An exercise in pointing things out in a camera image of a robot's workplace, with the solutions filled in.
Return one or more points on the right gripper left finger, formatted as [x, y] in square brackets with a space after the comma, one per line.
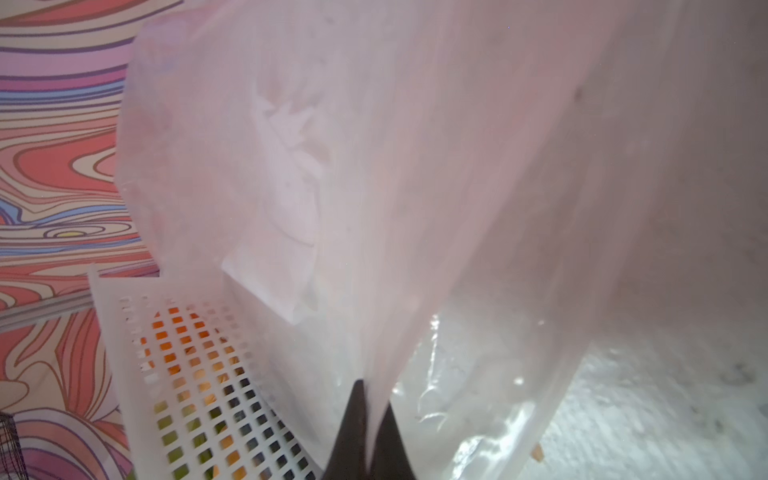
[348, 457]

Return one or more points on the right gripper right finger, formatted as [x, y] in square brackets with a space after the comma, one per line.
[389, 460]

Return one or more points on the white plastic perforated basket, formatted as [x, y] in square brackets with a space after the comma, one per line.
[185, 380]

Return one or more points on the clear zip top bag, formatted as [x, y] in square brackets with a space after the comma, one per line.
[432, 199]

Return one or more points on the black wire basket left wall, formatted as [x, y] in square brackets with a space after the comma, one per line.
[12, 466]

